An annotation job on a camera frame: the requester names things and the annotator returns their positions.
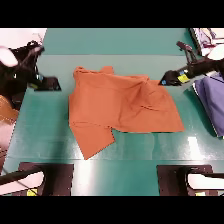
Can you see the heap of clothes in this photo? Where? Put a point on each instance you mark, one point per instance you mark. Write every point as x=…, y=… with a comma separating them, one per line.
x=210, y=40

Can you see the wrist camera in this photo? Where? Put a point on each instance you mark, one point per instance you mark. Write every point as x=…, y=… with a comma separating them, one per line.
x=34, y=49
x=187, y=50

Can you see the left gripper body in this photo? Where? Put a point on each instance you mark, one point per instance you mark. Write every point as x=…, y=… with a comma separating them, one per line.
x=48, y=84

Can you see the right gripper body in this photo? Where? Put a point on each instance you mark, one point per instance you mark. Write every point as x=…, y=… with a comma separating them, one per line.
x=171, y=78

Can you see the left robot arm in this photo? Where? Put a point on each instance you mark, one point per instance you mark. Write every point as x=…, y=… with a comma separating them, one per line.
x=13, y=71

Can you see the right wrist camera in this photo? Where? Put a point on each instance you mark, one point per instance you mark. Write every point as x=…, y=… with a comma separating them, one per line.
x=187, y=50

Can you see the purple garment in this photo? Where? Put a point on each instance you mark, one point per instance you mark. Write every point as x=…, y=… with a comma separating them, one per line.
x=213, y=100

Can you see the orange T-shirt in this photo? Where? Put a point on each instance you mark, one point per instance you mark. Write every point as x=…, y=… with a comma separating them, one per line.
x=123, y=103

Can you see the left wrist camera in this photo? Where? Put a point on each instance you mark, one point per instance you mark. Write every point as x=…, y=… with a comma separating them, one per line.
x=34, y=49

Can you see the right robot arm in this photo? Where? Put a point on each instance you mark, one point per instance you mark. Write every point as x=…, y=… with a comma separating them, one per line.
x=208, y=65

